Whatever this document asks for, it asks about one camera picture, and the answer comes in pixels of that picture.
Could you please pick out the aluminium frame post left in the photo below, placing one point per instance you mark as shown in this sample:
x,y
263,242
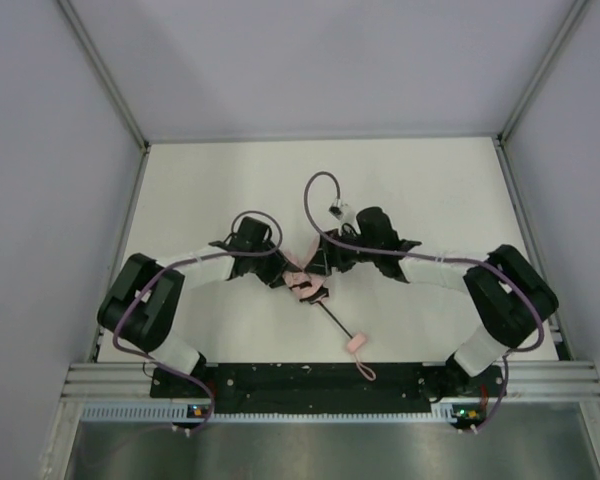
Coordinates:
x,y
102,73

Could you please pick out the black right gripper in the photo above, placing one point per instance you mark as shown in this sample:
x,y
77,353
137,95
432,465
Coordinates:
x,y
323,256

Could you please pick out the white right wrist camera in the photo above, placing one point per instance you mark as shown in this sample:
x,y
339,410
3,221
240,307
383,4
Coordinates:
x,y
342,212

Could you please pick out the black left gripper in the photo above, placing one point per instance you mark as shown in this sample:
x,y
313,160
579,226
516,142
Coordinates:
x,y
274,270

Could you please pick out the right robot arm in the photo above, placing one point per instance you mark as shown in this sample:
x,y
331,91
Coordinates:
x,y
511,299

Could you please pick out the aluminium frame rail front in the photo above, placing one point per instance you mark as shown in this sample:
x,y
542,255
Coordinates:
x,y
532,381

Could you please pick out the aluminium frame post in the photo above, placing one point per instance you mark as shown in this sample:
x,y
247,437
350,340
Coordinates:
x,y
102,73
575,15

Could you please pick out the aluminium frame post right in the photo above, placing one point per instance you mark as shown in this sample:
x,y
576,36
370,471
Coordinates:
x,y
575,15

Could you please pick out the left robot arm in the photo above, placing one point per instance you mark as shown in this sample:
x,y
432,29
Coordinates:
x,y
141,305

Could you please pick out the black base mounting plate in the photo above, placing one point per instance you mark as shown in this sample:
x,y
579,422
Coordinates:
x,y
338,388

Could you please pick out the pink and black folding umbrella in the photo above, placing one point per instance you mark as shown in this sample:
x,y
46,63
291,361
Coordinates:
x,y
311,288

